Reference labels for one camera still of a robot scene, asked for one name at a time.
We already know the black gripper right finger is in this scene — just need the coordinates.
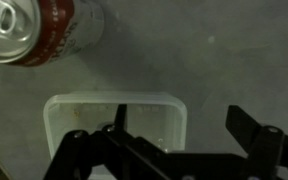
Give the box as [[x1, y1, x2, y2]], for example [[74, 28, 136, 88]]
[[225, 104, 288, 180]]

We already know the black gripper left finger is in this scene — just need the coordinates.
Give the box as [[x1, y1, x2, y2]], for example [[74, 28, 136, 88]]
[[43, 104, 172, 180]]

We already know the clear plastic container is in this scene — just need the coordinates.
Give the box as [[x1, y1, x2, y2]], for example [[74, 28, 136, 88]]
[[43, 91, 188, 180]]

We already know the red and silver soda can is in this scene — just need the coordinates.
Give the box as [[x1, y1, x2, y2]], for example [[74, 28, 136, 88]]
[[0, 0, 106, 68]]

